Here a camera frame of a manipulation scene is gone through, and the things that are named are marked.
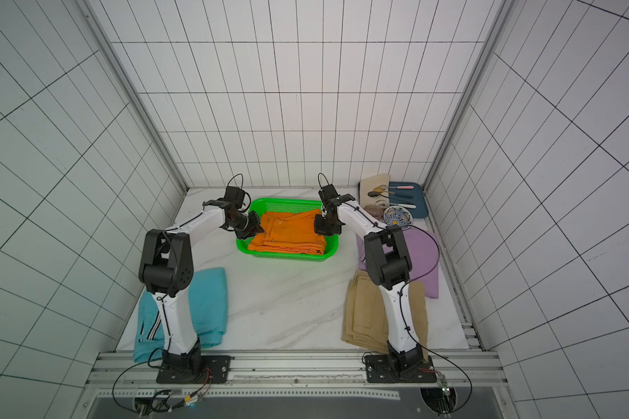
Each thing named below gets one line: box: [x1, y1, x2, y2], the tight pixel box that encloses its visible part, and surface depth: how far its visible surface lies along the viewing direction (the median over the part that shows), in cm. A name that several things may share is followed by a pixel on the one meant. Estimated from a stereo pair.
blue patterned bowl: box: [383, 205, 414, 231], surface depth 108 cm
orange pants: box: [248, 208, 326, 255], surface depth 98 cm
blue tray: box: [388, 181, 429, 219], surface depth 120 cm
